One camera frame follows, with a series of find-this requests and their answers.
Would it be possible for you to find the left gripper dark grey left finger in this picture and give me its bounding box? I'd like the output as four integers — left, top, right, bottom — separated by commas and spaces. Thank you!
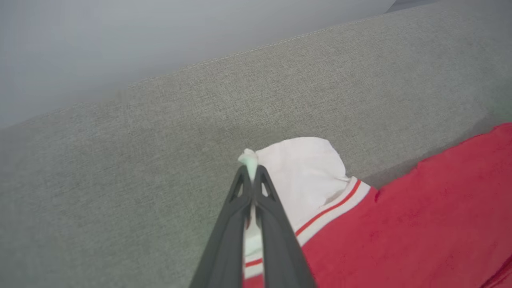
189, 165, 254, 288

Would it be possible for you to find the grey fabric sofa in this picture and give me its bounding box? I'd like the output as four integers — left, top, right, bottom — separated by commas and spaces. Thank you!
0, 0, 512, 288

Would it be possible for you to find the red and white Bulls jersey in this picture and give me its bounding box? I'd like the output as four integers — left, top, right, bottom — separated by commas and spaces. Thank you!
238, 122, 512, 288

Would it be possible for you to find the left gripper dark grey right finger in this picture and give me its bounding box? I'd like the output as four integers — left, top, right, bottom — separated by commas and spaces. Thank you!
254, 165, 316, 288

